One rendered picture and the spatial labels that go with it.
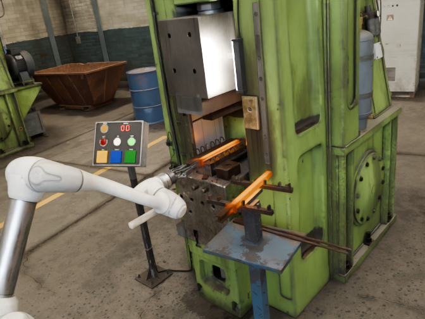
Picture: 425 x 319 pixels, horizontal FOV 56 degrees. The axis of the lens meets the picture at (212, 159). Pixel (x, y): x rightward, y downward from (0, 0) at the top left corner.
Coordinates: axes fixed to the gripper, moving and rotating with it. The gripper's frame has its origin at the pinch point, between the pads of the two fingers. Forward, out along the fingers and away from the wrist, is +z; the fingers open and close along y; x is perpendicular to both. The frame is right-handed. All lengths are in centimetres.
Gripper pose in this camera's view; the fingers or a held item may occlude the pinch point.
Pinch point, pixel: (193, 164)
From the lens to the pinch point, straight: 223.8
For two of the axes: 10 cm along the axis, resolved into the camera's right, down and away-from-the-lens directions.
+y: 7.3, 1.6, -6.6
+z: 6.6, -3.9, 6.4
